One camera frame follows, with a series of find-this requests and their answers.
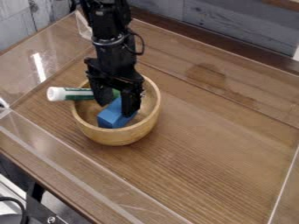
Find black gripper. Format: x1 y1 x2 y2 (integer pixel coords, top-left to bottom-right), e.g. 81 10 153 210
84 36 144 117

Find blue foam block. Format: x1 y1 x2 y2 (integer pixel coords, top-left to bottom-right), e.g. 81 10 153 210
97 97 136 129

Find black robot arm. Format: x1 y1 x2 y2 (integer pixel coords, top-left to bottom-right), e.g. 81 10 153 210
78 0 145 117

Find brown wooden bowl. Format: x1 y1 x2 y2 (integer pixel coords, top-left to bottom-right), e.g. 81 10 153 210
69 77 161 146

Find green white marker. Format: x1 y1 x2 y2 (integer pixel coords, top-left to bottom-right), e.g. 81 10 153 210
45 86 121 102

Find clear acrylic corner bracket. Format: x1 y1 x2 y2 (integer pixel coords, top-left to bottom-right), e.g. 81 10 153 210
74 10 92 40

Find clear acrylic tray wall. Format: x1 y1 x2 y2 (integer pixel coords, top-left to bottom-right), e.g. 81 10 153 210
0 108 192 224

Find black cable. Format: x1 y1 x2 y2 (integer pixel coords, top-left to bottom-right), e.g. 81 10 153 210
0 196 28 224

